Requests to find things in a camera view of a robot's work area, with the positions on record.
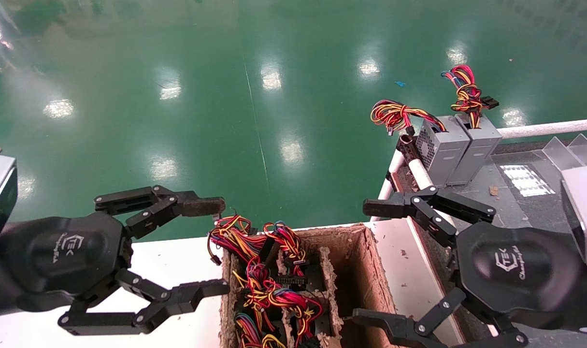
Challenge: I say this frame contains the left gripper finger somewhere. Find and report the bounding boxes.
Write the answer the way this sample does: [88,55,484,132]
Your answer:
[94,185,226,240]

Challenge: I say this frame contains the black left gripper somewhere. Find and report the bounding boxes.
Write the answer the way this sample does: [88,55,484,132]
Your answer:
[6,213,230,336]

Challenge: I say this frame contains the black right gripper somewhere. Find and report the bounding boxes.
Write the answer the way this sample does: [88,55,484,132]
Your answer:
[352,221,584,348]

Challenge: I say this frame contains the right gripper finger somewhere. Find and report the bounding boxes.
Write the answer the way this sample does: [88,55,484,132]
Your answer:
[362,186,497,247]

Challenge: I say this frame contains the short white leg pipe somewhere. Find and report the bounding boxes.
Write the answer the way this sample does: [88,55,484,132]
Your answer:
[371,150,405,222]

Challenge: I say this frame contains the brown cardboard box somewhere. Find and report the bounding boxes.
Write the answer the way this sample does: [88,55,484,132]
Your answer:
[220,222,405,348]

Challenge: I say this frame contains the black pipe joint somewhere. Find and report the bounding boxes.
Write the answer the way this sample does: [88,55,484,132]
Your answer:
[396,128,422,165]

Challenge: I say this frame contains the dark conveyor belt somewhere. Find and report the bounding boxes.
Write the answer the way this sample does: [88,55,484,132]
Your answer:
[390,140,587,348]

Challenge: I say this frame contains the white crossbar pipe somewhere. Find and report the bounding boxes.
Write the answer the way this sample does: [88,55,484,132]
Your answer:
[497,118,587,140]

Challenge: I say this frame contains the power supply with colourful wires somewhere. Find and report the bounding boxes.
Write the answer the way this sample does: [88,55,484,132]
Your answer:
[233,263,324,334]
[207,215,266,265]
[233,312,286,348]
[263,221,308,265]

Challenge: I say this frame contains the long white rail pipe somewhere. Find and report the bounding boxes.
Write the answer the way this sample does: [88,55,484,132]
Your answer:
[408,159,456,228]

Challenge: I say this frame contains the grey power supply with wires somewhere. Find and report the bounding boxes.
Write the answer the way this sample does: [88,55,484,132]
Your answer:
[442,64,503,187]
[371,100,470,188]

